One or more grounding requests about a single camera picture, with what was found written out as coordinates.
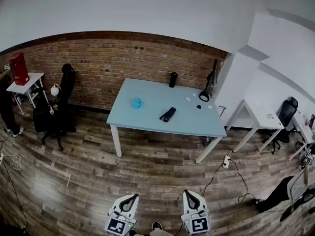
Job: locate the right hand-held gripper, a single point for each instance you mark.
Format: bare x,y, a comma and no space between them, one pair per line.
198,225

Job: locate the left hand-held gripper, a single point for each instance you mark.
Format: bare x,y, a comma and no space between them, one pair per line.
115,226

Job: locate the person's shoe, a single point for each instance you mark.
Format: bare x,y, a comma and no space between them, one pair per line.
157,226
134,233

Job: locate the person's light trousers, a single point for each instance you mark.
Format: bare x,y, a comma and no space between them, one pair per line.
160,233

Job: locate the white table leg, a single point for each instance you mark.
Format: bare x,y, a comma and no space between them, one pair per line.
209,149

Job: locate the grey hammer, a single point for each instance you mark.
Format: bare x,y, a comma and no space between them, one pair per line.
222,108

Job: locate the blue plastic toy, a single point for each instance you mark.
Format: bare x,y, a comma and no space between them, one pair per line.
137,103

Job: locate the white desk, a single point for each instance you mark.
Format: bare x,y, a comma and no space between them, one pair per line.
301,126
261,117

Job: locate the small white desk item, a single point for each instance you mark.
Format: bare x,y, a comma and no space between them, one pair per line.
270,116

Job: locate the red and white small object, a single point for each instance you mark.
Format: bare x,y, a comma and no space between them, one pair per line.
52,110

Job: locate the black bottle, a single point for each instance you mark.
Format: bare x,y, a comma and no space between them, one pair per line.
173,80

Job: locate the black desk lamp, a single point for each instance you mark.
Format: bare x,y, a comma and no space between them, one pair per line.
212,77

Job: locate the black mesh office chair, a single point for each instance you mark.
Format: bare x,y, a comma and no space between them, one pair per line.
286,112

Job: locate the white round object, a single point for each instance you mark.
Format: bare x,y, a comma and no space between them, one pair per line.
55,90

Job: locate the small white table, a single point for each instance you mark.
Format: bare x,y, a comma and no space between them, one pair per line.
27,82

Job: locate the red box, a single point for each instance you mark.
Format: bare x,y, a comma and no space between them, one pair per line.
19,69

